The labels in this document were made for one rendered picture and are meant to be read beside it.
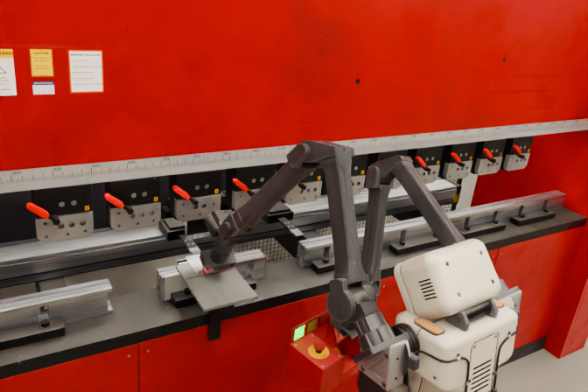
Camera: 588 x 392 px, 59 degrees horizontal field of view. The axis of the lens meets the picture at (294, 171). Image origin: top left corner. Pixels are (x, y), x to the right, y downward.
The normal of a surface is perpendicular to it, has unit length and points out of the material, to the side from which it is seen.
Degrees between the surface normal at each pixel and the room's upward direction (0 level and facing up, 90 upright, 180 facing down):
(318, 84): 90
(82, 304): 90
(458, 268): 48
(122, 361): 90
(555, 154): 90
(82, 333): 0
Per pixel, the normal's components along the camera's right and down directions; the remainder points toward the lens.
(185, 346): 0.50, 0.36
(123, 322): 0.10, -0.93
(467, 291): 0.48, -0.37
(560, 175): -0.86, 0.11
